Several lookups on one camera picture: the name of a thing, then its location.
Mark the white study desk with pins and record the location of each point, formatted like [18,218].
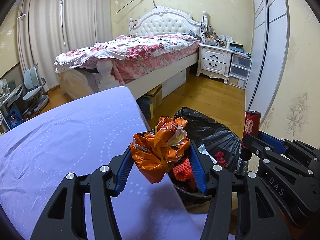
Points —
[8,100]

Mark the purple tablecloth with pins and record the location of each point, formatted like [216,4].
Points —
[79,137]

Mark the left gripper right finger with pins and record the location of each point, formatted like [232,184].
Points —
[259,217]

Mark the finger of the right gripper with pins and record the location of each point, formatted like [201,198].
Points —
[265,151]
[295,150]

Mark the beige curtains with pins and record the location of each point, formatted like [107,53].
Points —
[47,28]

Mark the white bed frame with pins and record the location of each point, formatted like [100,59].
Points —
[161,20]

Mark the red cylindrical can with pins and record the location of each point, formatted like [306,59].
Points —
[252,124]

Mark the white nightstand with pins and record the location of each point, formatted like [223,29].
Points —
[214,62]

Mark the sliding wardrobe door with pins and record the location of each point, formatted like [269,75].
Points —
[269,52]

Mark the orange-red foam fruit net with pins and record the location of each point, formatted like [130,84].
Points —
[183,173]

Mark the orange snack bag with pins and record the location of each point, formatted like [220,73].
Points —
[158,151]

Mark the white box under bed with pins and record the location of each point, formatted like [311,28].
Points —
[173,83]

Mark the cardboard box under bed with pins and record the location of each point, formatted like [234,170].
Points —
[150,101]

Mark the light blue desk chair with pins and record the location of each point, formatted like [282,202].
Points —
[35,91]

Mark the black trash bag bin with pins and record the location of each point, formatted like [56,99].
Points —
[214,137]

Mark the plastic drawer unit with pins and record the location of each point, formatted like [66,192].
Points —
[239,70]

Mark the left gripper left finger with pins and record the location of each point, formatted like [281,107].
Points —
[64,215]

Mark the pink floral quilt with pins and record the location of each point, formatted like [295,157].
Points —
[130,57]

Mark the dark red ribbon bow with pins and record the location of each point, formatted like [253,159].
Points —
[220,158]

